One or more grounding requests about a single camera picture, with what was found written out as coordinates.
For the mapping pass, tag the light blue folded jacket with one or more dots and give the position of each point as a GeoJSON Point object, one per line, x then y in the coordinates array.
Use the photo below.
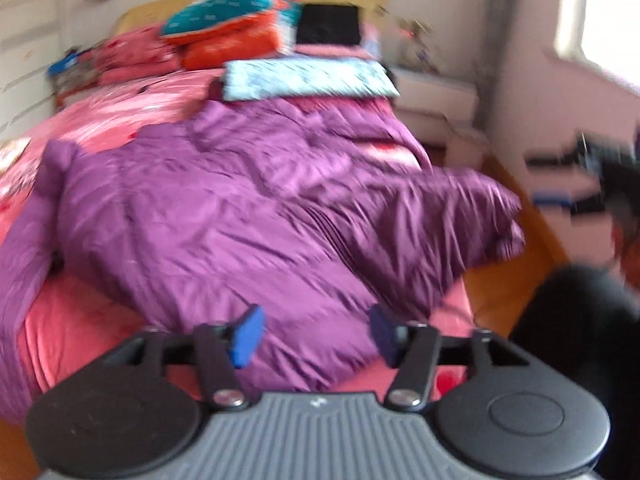
{"type": "Point", "coordinates": [299, 77]}

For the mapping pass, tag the white nightstand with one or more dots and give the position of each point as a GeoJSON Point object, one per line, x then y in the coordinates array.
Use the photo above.
{"type": "Point", "coordinates": [433, 106]}

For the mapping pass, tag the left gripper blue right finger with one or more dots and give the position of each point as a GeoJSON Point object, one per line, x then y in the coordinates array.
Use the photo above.
{"type": "Point", "coordinates": [413, 351]}

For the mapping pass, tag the blue storage box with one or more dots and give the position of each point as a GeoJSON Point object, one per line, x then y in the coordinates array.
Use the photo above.
{"type": "Point", "coordinates": [60, 66]}

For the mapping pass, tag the floral cushion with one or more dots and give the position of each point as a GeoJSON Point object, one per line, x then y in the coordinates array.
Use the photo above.
{"type": "Point", "coordinates": [11, 151]}

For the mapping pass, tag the window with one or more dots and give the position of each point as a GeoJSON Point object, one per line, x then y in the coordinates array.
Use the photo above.
{"type": "Point", "coordinates": [601, 35]}

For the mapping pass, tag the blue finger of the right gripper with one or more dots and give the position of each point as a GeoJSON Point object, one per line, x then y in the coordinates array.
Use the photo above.
{"type": "Point", "coordinates": [565, 200]}
{"type": "Point", "coordinates": [554, 160]}

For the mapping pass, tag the black folded garment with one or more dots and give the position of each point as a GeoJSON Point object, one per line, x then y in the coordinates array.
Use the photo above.
{"type": "Point", "coordinates": [334, 24]}

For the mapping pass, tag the white wardrobe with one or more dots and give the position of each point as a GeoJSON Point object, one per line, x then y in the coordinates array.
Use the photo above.
{"type": "Point", "coordinates": [30, 43]}

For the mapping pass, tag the grey curtain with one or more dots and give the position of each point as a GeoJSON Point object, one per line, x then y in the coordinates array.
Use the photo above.
{"type": "Point", "coordinates": [499, 19]}

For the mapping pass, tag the teal and orange quilt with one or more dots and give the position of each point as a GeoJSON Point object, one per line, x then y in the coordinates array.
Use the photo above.
{"type": "Point", "coordinates": [211, 33]}

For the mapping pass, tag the pink plush bed blanket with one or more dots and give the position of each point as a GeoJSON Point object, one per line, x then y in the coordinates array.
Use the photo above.
{"type": "Point", "coordinates": [70, 323]}

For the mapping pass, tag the purple down jacket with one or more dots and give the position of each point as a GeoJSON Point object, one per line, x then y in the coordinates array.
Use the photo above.
{"type": "Point", "coordinates": [192, 222]}

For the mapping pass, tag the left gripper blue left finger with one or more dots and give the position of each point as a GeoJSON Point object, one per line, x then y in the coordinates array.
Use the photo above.
{"type": "Point", "coordinates": [223, 349]}

